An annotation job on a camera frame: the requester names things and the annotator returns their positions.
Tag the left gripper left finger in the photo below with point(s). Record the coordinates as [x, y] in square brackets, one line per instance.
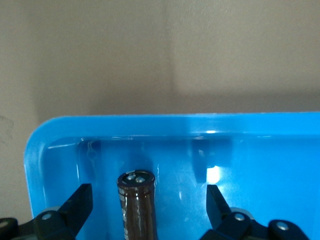
[70, 212]

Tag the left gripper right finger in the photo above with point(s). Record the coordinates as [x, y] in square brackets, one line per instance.
[225, 225]

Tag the dark brown cylindrical capacitor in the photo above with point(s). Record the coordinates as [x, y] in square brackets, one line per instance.
[137, 212]

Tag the blue plastic tray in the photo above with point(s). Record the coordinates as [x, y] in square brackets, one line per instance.
[250, 175]

